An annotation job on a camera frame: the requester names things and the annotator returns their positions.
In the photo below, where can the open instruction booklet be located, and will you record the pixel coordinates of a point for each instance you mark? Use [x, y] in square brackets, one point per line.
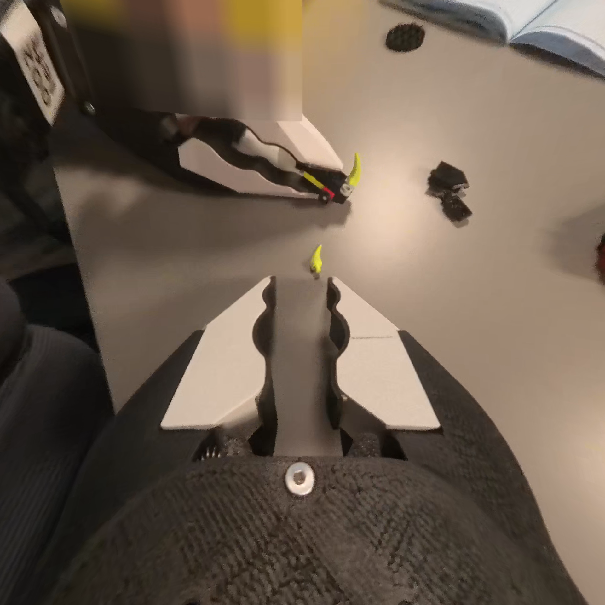
[520, 23]

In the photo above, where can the small black lego brick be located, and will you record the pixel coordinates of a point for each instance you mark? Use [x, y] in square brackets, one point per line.
[456, 208]

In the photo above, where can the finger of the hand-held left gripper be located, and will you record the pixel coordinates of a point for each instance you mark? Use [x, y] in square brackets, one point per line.
[307, 142]
[212, 170]

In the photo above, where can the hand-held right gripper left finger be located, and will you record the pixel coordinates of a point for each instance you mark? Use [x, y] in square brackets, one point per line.
[222, 378]

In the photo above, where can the small black lego assembly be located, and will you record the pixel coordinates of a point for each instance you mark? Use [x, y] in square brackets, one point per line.
[326, 184]

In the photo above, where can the black round lego plate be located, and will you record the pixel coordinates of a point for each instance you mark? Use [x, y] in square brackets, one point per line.
[405, 37]

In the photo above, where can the red yellow lego figure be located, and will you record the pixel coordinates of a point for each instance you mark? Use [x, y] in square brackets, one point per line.
[600, 260]

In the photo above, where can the black angled lego tile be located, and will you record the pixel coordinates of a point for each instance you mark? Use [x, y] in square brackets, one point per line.
[446, 177]

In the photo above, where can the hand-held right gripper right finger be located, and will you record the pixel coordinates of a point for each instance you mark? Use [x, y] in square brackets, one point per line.
[383, 378]

